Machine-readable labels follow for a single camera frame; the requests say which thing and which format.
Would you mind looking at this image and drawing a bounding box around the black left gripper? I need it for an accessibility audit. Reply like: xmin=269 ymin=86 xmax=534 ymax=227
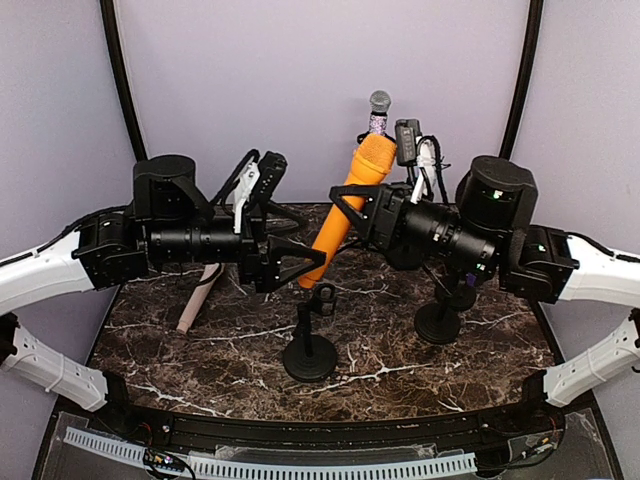
xmin=148 ymin=200 xmax=328 ymax=294

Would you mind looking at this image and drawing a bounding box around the orange microphone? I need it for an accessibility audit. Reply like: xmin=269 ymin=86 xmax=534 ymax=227
xmin=298 ymin=132 xmax=399 ymax=290

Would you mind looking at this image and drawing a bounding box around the pink microphone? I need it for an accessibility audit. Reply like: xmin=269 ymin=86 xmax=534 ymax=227
xmin=176 ymin=263 xmax=224 ymax=334

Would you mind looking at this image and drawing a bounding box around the black round-base stand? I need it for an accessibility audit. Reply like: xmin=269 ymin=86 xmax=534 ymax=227
xmin=414 ymin=264 xmax=477 ymax=345
xmin=282 ymin=283 xmax=337 ymax=383

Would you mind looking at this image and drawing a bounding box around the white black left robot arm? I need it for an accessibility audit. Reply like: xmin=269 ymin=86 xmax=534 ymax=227
xmin=1 ymin=150 xmax=326 ymax=436

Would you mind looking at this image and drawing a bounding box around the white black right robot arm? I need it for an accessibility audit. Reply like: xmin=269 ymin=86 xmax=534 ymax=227
xmin=330 ymin=156 xmax=639 ymax=434

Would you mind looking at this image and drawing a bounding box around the glitter silver microphone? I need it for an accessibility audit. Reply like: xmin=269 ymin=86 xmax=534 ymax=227
xmin=356 ymin=90 xmax=392 ymax=144

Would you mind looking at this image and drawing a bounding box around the small circuit board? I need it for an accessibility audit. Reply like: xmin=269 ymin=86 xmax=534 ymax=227
xmin=142 ymin=449 xmax=185 ymax=474

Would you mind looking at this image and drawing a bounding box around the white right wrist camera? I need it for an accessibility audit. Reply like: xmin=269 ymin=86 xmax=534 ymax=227
xmin=395 ymin=119 xmax=449 ymax=205

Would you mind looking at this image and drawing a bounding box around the white slotted cable duct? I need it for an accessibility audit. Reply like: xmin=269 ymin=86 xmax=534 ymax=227
xmin=63 ymin=427 xmax=477 ymax=479

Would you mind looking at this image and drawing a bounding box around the black enclosure frame post right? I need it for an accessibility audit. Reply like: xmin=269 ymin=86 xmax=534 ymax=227
xmin=499 ymin=0 xmax=544 ymax=160

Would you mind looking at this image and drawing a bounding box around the black enclosure frame post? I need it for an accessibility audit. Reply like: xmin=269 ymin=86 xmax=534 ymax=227
xmin=499 ymin=0 xmax=544 ymax=160
xmin=99 ymin=0 xmax=147 ymax=161

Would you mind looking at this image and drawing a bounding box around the black table edge rail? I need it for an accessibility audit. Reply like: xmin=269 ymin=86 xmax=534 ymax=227
xmin=92 ymin=372 xmax=566 ymax=452

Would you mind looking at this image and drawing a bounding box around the black enclosure frame post left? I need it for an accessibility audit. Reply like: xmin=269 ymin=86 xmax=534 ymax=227
xmin=99 ymin=0 xmax=147 ymax=161

